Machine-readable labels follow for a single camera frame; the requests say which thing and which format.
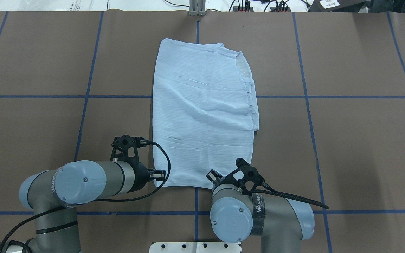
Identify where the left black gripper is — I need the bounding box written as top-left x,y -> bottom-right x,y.
130,162 -> 167,192

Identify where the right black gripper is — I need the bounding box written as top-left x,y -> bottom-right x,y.
206,169 -> 239,192

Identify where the light blue button shirt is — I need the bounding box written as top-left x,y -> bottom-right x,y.
152,38 -> 260,189

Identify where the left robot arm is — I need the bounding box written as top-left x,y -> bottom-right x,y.
0,158 -> 171,253

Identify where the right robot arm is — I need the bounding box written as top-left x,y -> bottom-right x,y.
206,166 -> 315,253

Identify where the left orange usb hub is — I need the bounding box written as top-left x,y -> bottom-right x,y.
229,0 -> 253,12

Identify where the dark box with label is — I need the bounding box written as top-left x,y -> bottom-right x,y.
308,0 -> 373,13

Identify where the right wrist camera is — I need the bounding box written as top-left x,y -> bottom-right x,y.
226,157 -> 272,195

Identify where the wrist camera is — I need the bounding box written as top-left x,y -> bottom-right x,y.
226,157 -> 272,195
110,135 -> 156,164

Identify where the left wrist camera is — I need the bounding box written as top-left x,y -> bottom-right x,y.
110,135 -> 156,164

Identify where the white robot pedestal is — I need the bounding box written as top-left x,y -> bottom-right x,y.
149,241 -> 242,253

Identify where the aluminium frame post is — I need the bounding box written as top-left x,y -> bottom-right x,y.
189,0 -> 207,17

